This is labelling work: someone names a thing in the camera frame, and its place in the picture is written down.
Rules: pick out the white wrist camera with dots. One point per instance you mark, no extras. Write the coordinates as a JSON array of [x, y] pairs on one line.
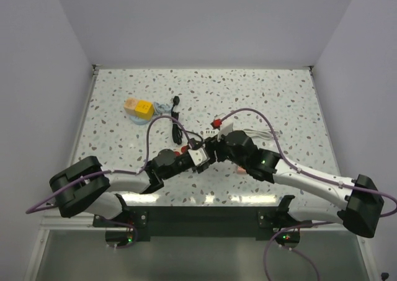
[[224, 127], [198, 156]]

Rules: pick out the yellow cube socket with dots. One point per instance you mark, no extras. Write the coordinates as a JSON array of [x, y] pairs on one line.
[[144, 110]]

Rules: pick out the light blue round base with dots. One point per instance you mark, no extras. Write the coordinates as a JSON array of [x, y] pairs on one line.
[[138, 121]]

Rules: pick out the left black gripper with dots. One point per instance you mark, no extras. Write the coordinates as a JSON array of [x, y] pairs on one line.
[[197, 144]]

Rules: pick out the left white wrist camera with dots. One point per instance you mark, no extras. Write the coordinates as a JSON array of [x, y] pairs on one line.
[[198, 156]]

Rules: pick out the wooden red-socket power strip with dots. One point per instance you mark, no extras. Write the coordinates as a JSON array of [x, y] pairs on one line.
[[181, 150]]

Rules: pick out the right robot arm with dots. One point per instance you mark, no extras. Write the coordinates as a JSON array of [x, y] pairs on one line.
[[353, 203]]

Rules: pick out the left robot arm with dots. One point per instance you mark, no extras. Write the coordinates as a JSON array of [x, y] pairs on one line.
[[87, 187]]

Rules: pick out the beige cube socket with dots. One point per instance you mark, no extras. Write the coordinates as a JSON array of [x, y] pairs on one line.
[[130, 106]]

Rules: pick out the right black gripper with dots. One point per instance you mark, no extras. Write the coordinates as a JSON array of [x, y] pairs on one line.
[[211, 144]]

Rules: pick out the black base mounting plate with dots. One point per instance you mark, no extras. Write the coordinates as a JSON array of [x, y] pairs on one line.
[[201, 222]]

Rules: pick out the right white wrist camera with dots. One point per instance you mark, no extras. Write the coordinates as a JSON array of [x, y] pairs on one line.
[[224, 127]]

